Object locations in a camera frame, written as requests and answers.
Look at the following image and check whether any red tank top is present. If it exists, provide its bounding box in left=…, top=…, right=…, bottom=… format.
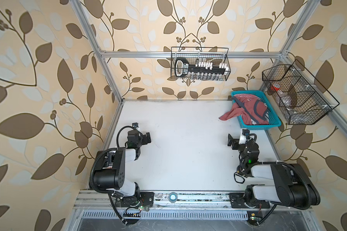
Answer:
left=219, top=94, right=269, bottom=125

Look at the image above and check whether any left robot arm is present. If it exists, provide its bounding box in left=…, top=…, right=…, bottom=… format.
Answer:
left=89, top=123, right=155, bottom=226

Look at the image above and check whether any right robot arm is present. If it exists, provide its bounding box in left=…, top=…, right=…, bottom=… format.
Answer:
left=227, top=130, right=321, bottom=226

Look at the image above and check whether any black tape measure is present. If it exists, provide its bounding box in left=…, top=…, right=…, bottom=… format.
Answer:
left=234, top=171, right=245, bottom=184

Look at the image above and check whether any teal plastic basket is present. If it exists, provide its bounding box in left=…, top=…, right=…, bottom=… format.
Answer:
left=231, top=90, right=281, bottom=130

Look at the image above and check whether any red white striped garment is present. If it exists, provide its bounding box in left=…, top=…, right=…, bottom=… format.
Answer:
left=232, top=94, right=269, bottom=125

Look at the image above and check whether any round blue button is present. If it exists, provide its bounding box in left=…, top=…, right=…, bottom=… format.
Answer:
left=168, top=192, right=178, bottom=204

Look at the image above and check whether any red capped plastic bottle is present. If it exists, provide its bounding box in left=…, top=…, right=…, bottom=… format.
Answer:
left=270, top=83, right=297, bottom=108

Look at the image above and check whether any black socket set tool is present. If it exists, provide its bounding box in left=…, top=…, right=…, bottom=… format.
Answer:
left=171, top=57, right=231, bottom=81

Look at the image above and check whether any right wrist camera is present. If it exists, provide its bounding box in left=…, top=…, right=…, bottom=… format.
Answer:
left=239, top=129, right=250, bottom=144

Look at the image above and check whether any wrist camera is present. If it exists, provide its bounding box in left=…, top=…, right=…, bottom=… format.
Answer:
left=132, top=122, right=139, bottom=129
left=239, top=129, right=250, bottom=144

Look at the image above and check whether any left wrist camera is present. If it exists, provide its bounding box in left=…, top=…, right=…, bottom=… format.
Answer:
left=132, top=122, right=139, bottom=129

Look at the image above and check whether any right wire basket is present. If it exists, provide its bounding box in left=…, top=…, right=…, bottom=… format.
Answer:
left=262, top=60, right=340, bottom=125

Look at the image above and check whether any wire basket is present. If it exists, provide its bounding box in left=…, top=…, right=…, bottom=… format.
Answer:
left=262, top=60, right=340, bottom=125
left=171, top=46, right=231, bottom=81

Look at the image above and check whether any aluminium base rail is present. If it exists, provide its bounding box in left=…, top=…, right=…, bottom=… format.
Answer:
left=73, top=190, right=313, bottom=212

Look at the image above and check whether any back wire basket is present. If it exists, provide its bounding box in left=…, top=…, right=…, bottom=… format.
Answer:
left=171, top=46, right=231, bottom=81

